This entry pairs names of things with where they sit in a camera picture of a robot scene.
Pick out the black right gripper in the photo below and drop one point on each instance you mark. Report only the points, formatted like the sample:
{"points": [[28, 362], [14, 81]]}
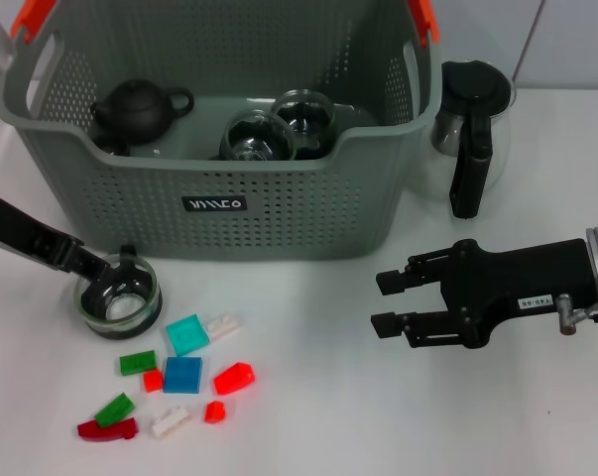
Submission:
{"points": [[526, 277]]}

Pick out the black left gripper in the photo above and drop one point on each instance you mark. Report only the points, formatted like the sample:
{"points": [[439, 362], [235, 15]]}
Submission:
{"points": [[26, 230]]}

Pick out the glass teacup black sleeve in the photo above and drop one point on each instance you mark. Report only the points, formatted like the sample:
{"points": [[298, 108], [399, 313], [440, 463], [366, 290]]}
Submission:
{"points": [[303, 119], [259, 134], [125, 312]]}

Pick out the small black clay teacup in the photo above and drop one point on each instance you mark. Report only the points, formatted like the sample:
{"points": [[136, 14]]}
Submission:
{"points": [[112, 145]]}

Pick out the grey perforated storage basket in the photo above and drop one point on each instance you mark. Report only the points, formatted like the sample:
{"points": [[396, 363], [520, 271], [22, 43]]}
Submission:
{"points": [[278, 213]]}

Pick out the green building brick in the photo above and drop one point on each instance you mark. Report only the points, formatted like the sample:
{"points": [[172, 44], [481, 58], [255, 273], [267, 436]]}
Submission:
{"points": [[137, 363], [114, 410]]}

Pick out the teal square building brick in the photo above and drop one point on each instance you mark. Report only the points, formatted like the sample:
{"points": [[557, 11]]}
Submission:
{"points": [[187, 334]]}

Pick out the small orange square brick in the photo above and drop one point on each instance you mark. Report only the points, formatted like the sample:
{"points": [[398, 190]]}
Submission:
{"points": [[153, 382]]}

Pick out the blue square building brick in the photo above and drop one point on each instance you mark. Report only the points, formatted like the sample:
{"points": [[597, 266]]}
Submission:
{"points": [[182, 374]]}

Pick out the white building brick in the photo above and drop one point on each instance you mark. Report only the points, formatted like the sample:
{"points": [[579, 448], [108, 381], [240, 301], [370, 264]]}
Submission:
{"points": [[169, 421], [224, 327]]}

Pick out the black clay teapot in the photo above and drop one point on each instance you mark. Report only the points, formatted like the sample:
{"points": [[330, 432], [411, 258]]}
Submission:
{"points": [[135, 111]]}

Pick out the dark red curved brick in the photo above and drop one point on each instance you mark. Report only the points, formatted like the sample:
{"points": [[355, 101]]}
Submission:
{"points": [[105, 430]]}

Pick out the large orange sloped brick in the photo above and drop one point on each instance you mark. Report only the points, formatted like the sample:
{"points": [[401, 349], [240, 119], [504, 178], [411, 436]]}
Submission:
{"points": [[234, 379]]}

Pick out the small orange sloped brick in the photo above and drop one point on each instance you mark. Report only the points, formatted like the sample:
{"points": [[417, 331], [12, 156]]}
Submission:
{"points": [[214, 412]]}

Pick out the glass carafe black lid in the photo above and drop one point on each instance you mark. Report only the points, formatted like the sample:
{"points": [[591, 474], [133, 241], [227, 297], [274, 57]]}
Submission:
{"points": [[477, 89]]}

